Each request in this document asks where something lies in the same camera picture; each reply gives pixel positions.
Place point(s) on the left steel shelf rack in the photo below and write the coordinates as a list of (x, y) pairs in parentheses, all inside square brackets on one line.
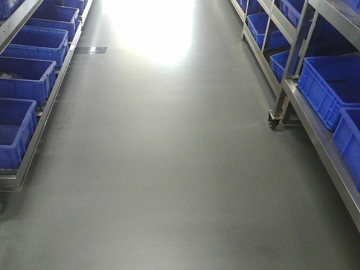
[(14, 15)]

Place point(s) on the right steel shelf rack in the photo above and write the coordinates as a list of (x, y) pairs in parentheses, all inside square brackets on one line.
[(345, 20)]

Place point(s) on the blue bin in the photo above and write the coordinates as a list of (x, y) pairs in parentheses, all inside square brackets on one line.
[(330, 83), (278, 64), (257, 24), (56, 17), (18, 124), (29, 79), (33, 42)]

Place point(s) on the blue bin left nearest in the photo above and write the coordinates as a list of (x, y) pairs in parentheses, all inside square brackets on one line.
[(18, 124)]

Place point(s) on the steel shelf rack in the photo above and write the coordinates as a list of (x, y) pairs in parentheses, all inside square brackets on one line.
[(345, 20), (14, 15)]

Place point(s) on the blue bin right lower middle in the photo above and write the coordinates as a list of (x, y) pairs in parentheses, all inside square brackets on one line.
[(278, 64)]

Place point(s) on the blue bin right near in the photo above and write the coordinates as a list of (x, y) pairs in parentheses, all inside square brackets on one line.
[(330, 83)]

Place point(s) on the blue bin right lower far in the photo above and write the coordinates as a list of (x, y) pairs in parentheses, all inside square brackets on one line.
[(257, 24)]

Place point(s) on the far right steel rack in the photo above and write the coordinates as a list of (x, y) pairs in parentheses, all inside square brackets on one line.
[(267, 30)]

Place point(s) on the blue bin right nearest corner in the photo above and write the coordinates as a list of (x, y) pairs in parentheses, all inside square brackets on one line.
[(346, 139)]

